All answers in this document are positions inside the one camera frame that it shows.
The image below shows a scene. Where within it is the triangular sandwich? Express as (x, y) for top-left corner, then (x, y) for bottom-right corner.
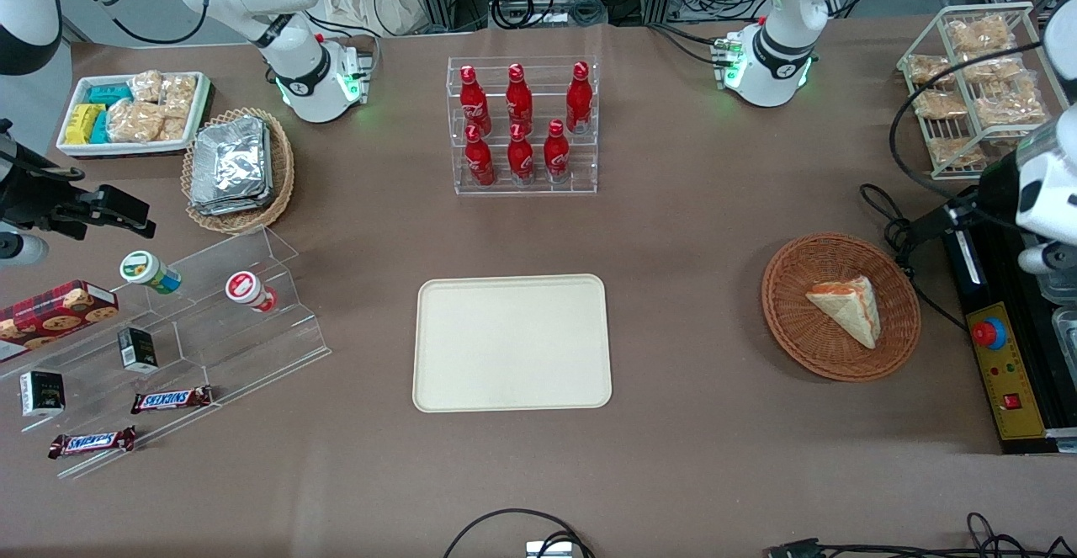
(805, 275), (883, 351)

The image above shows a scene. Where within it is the tan oval wicker basket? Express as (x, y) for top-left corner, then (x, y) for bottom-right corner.
(180, 107), (296, 235)

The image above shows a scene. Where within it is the red cookie box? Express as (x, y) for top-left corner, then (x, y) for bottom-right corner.
(0, 279), (119, 364)

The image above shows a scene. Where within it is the brown round wicker basket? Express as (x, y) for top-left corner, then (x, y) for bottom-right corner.
(761, 232), (923, 383)

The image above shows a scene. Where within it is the red cola bottle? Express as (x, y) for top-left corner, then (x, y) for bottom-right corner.
(459, 65), (492, 135)
(565, 61), (593, 135)
(543, 118), (571, 183)
(507, 122), (536, 185)
(464, 124), (496, 188)
(506, 62), (534, 128)

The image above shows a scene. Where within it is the white rectangular snack tray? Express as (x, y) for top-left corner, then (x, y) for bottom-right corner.
(56, 71), (212, 160)

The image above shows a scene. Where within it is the yellow snack pack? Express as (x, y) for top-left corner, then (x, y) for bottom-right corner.
(64, 104), (105, 146)

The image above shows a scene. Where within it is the black looped cable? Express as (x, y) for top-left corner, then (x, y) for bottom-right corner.
(443, 508), (595, 558)

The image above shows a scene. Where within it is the snickers chocolate bar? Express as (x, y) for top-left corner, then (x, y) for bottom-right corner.
(130, 385), (214, 415)
(47, 426), (138, 460)

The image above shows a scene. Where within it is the black cable with connector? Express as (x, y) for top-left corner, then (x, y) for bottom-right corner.
(764, 511), (1077, 558)

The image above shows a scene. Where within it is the clear bagged pastry pack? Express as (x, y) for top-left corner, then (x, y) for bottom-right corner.
(974, 78), (1049, 128)
(912, 88), (969, 122)
(959, 50), (1024, 84)
(946, 14), (1016, 55)
(925, 135), (986, 168)
(906, 54), (957, 88)

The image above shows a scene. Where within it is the red lid yogurt cup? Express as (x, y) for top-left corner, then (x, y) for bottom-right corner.
(225, 271), (278, 314)

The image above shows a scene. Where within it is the black left wrist camera cable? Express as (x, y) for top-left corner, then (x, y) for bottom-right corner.
(889, 40), (1047, 236)

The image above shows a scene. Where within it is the clear acrylic bottle rack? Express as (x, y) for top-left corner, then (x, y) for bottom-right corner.
(447, 56), (601, 197)

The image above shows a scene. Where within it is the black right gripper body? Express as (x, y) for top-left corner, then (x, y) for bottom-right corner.
(0, 142), (103, 241)

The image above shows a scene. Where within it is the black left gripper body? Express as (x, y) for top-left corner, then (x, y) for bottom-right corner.
(966, 157), (1024, 232)

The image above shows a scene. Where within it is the black machine with yellow panel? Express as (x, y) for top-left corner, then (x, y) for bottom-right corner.
(936, 196), (1077, 456)

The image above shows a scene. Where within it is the black power cable on table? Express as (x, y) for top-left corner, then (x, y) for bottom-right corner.
(859, 183), (969, 332)

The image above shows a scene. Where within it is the silver foil pouch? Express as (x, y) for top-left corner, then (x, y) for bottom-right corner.
(188, 189), (276, 217)
(191, 116), (270, 205)

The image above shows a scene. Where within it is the cream plastic serving tray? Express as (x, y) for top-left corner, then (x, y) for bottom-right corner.
(411, 274), (613, 414)

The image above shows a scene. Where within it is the clear acrylic stepped stand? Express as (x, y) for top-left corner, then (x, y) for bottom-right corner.
(0, 225), (332, 481)

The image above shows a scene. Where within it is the clear plastic container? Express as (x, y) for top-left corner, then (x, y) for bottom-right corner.
(1051, 306), (1077, 366)
(1037, 270), (1077, 304)

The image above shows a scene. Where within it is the green lid yogurt cup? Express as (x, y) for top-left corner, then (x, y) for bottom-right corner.
(119, 250), (183, 295)

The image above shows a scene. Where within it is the small black carton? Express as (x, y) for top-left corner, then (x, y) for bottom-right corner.
(19, 369), (66, 418)
(117, 326), (160, 375)

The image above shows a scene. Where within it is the white wire rack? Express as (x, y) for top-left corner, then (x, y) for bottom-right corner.
(896, 2), (1077, 181)

